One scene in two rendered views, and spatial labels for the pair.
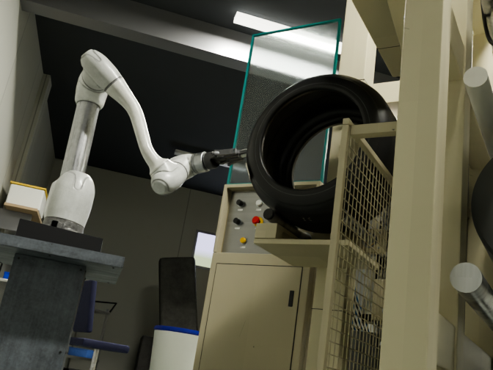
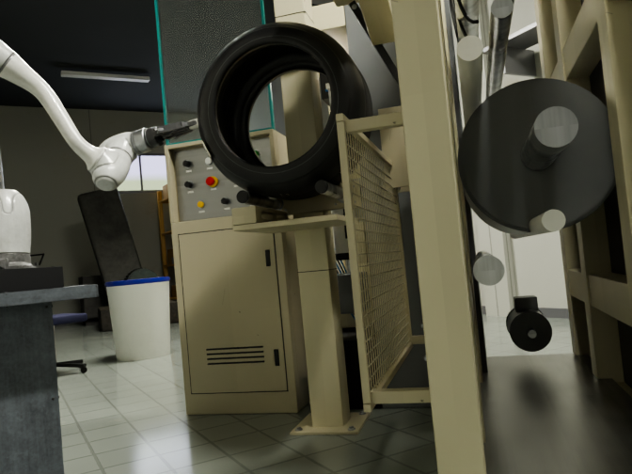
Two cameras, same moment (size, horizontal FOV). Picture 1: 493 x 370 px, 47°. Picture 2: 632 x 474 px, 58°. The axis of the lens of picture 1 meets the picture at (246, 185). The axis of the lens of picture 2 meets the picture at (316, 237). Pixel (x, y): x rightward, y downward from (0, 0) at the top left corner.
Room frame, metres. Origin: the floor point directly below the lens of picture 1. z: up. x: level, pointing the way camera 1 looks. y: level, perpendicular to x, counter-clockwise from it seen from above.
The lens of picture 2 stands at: (0.11, 0.22, 0.66)
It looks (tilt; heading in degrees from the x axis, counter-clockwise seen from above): 2 degrees up; 344
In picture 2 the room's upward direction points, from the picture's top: 5 degrees counter-clockwise
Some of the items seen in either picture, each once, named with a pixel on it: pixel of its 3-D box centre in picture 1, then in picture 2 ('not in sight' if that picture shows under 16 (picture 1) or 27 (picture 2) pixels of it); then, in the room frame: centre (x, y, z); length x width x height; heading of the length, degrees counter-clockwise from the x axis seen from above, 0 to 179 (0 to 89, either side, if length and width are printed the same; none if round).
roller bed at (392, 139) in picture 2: not in sight; (404, 150); (2.11, -0.75, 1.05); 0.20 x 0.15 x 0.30; 148
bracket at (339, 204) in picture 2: (337, 240); (310, 199); (2.27, -0.40, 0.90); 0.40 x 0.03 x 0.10; 58
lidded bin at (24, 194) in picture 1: (27, 200); not in sight; (6.54, 2.50, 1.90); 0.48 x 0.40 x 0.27; 13
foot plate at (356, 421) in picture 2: not in sight; (331, 421); (2.35, -0.43, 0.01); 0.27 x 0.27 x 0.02; 58
